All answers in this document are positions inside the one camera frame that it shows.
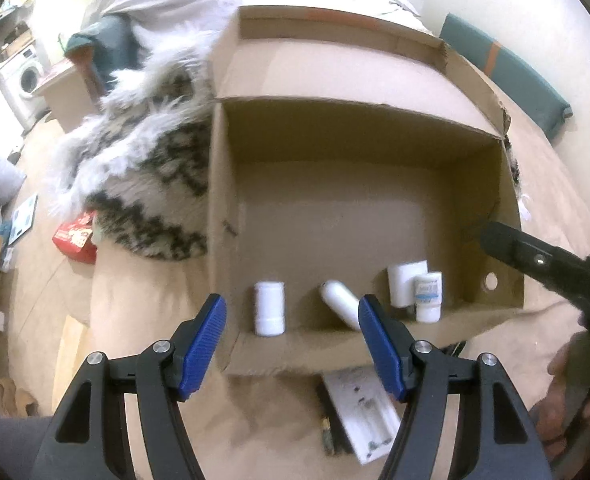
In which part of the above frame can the white wall charger adapter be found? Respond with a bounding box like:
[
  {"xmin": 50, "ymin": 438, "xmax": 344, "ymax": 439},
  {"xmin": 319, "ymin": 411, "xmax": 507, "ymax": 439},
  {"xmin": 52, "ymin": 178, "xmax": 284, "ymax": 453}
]
[{"xmin": 387, "ymin": 260, "xmax": 428, "ymax": 309}]

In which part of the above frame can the white earbuds case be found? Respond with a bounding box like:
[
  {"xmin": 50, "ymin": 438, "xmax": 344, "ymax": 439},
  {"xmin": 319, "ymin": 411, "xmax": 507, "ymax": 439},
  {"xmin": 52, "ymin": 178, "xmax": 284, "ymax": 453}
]
[{"xmin": 319, "ymin": 280, "xmax": 361, "ymax": 332}]

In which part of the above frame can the white bottle red label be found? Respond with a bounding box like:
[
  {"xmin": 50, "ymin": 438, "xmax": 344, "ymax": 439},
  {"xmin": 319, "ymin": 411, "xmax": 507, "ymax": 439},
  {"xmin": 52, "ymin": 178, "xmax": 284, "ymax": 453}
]
[{"xmin": 255, "ymin": 282, "xmax": 286, "ymax": 337}]

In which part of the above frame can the person's right hand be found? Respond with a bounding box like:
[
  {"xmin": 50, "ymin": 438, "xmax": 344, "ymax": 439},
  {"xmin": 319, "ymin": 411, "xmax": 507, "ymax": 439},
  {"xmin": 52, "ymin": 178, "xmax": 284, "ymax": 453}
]
[{"xmin": 530, "ymin": 332, "xmax": 590, "ymax": 462}]

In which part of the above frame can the white power strip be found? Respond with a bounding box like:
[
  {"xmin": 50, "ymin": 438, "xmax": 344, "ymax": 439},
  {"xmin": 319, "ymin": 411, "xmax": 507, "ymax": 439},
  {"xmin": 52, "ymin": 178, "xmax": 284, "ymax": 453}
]
[{"xmin": 322, "ymin": 366, "xmax": 400, "ymax": 466}]

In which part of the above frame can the red cardboard packet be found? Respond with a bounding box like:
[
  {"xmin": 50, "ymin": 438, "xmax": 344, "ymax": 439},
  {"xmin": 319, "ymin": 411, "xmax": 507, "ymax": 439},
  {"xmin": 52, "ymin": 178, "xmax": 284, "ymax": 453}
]
[{"xmin": 52, "ymin": 211, "xmax": 97, "ymax": 264}]

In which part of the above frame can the shaggy black white rug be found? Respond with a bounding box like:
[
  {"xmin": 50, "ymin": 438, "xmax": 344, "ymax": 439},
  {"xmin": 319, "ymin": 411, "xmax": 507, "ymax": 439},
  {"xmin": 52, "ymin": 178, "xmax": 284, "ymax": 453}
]
[{"xmin": 51, "ymin": 28, "xmax": 217, "ymax": 261}]

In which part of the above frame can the brown cardboard box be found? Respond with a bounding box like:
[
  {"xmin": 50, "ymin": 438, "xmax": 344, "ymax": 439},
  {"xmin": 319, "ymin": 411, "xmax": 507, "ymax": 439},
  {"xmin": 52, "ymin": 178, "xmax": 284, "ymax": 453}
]
[{"xmin": 208, "ymin": 6, "xmax": 525, "ymax": 376}]

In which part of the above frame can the teal cushion orange stripe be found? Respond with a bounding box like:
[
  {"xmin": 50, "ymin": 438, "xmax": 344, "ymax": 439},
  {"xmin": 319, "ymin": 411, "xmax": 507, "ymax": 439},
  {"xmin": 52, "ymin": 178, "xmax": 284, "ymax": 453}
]
[{"xmin": 439, "ymin": 13, "xmax": 574, "ymax": 141}]

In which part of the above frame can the teal clothing pile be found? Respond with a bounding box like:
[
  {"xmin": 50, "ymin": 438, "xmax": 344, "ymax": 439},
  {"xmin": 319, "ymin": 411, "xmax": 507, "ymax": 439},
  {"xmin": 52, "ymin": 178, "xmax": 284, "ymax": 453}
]
[{"xmin": 64, "ymin": 14, "xmax": 141, "ymax": 96}]

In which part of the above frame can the white washing machine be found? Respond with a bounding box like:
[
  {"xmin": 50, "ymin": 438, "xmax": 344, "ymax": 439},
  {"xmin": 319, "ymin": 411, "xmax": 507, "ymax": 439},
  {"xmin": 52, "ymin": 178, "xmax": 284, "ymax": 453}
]
[{"xmin": 0, "ymin": 40, "xmax": 51, "ymax": 132}]

